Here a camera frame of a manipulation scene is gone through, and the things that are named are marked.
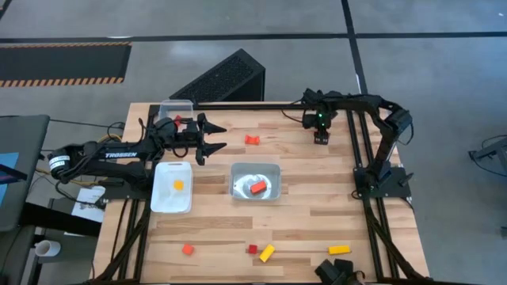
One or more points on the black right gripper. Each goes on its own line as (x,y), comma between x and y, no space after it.
(320,118)

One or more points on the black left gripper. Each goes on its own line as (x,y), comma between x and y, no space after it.
(188,136)

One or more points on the red rectangular block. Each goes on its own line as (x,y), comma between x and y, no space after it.
(178,120)

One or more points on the yellow rectangular block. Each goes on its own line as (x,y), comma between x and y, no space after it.
(339,249)

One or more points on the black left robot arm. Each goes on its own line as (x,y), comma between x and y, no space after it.
(119,155)

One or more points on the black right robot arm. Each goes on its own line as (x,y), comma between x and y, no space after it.
(390,130)

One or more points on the orange arch block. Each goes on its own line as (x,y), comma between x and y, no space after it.
(252,139)

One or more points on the silver metal tray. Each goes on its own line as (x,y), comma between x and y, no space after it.
(237,170)

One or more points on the clear plastic bin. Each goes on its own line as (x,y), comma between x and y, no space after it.
(174,107)

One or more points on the yellow-orange block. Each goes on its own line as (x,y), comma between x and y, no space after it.
(178,185)

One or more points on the black perforated computer case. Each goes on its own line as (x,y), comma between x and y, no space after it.
(222,79)

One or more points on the orange rectangular block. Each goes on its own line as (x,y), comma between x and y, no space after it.
(258,187)

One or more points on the white plastic bin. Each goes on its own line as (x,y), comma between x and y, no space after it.
(168,202)

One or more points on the orange cube block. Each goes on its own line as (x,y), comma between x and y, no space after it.
(187,249)

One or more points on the red cube block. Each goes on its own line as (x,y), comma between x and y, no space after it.
(252,249)

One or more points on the yellow cylinder block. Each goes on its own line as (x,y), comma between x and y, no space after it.
(267,253)

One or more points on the black boxy device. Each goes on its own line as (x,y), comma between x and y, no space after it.
(336,271)

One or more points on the white paper sheet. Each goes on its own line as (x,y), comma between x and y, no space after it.
(89,204)

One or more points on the black hazard-striped floor mat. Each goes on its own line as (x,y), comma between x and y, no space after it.
(63,61)

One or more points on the grey tripod stand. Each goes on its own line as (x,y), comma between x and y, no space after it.
(491,150)

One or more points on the black desk base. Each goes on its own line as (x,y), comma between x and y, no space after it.
(51,217)

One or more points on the grey desk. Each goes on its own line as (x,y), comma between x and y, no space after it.
(24,134)

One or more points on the white cup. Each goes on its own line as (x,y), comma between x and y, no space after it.
(47,248)

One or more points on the blue screen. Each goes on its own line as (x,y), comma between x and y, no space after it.
(10,158)

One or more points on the black aluminium table frame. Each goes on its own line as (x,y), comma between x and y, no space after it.
(257,106)

